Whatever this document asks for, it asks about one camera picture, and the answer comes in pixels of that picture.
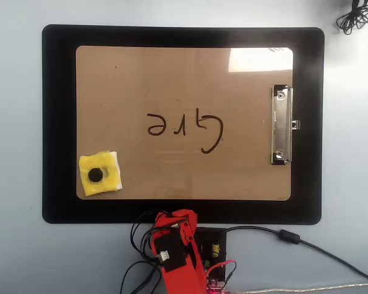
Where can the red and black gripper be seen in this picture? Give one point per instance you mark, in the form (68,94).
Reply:
(168,245)

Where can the yellow sponge with black knob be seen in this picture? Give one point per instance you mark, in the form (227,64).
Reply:
(110,180)

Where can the red robot arm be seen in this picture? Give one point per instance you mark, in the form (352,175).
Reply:
(187,275)

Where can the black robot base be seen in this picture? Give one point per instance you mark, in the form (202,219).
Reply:
(211,239)

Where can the small lit controller board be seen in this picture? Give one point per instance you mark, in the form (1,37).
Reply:
(216,288)

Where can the brown clipboard board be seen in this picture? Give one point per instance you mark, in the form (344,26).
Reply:
(171,76)

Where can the silver metal clipboard clip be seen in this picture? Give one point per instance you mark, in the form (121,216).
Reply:
(280,122)

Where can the black rectangular desk mat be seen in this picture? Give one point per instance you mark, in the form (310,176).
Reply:
(58,122)

